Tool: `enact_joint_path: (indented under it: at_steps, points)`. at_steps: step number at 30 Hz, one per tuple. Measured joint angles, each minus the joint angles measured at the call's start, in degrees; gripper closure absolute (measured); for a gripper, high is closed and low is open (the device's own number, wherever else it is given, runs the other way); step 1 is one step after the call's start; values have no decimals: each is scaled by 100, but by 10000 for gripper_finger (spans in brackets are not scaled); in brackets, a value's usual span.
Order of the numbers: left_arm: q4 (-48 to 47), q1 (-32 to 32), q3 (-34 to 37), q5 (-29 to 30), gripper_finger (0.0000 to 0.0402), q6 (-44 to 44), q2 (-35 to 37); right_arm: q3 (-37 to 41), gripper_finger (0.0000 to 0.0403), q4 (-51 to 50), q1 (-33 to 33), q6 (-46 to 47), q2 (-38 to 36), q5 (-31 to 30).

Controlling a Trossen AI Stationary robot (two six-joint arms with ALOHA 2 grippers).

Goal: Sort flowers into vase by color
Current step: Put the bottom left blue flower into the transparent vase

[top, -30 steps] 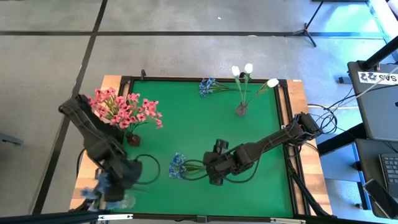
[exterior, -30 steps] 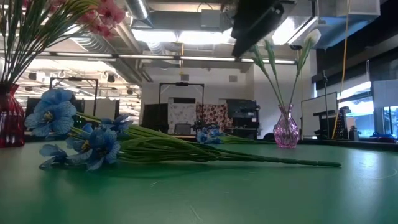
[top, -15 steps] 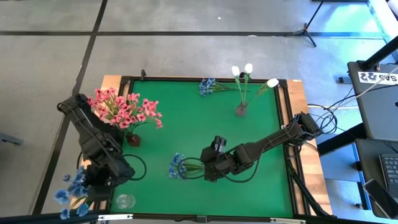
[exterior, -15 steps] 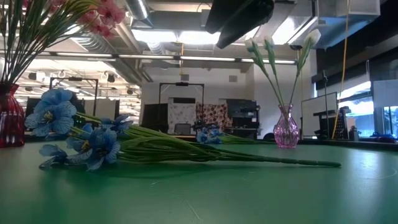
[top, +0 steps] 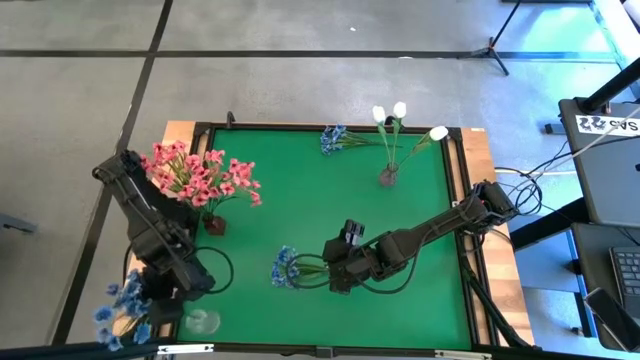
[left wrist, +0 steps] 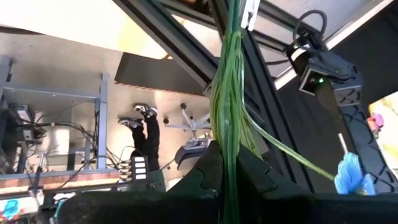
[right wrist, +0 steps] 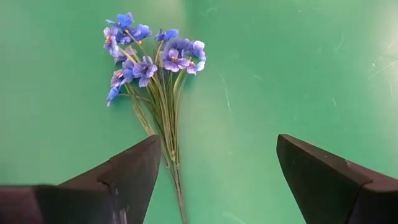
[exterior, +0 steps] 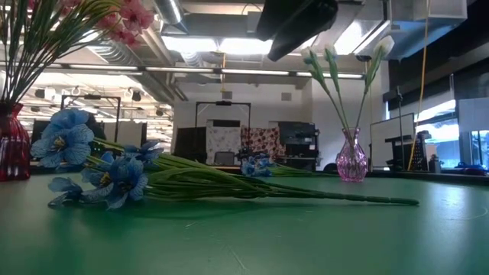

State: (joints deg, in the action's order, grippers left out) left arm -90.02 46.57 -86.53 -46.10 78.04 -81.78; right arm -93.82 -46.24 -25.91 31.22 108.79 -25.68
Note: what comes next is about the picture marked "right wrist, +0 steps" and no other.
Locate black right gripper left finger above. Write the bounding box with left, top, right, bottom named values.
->
left=0, top=134, right=162, bottom=224

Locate blue artificial flower bunch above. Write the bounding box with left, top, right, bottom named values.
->
left=103, top=12, right=207, bottom=224

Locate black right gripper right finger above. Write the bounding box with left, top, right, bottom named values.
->
left=275, top=134, right=398, bottom=224

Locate green table mat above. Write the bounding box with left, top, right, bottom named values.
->
left=0, top=0, right=398, bottom=224

